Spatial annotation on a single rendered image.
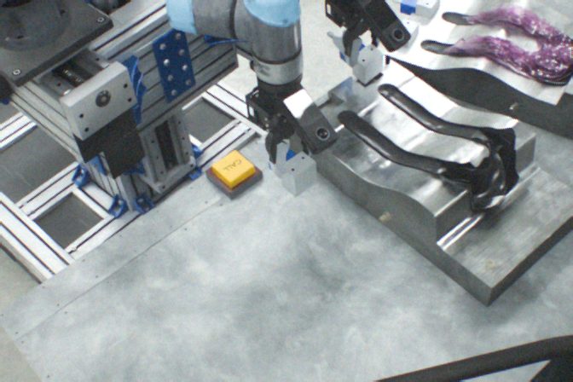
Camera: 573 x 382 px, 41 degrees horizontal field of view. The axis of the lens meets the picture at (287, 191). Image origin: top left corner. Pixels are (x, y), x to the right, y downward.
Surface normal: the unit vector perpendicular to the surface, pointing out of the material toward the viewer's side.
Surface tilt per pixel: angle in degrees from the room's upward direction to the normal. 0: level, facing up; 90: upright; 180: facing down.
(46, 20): 72
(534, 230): 0
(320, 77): 0
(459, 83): 90
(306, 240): 0
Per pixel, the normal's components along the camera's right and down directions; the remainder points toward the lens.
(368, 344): -0.07, -0.64
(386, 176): -0.35, -0.81
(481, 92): -0.52, 0.68
